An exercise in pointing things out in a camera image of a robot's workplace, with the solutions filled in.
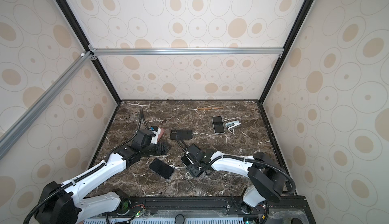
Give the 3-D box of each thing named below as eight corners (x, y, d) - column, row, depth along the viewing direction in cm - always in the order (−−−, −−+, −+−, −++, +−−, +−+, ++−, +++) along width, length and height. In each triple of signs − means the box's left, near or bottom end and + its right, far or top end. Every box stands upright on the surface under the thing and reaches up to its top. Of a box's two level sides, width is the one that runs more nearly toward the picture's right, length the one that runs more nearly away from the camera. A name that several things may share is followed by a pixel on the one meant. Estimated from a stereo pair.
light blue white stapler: (228, 130, 105) (229, 127, 103) (224, 125, 108) (225, 123, 106) (240, 125, 108) (241, 123, 106) (236, 120, 110) (237, 118, 108)
